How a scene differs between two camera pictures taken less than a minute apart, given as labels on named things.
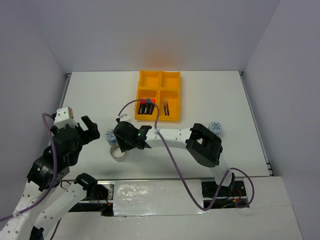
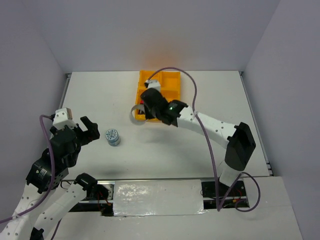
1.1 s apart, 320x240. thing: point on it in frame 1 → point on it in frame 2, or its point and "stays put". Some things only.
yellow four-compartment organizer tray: [159, 86] stays put
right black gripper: [123, 145] → [148, 114]
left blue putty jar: [110, 137] stays put
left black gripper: [92, 133] stays put
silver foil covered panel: [159, 197] stays put
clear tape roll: [116, 155] → [137, 114]
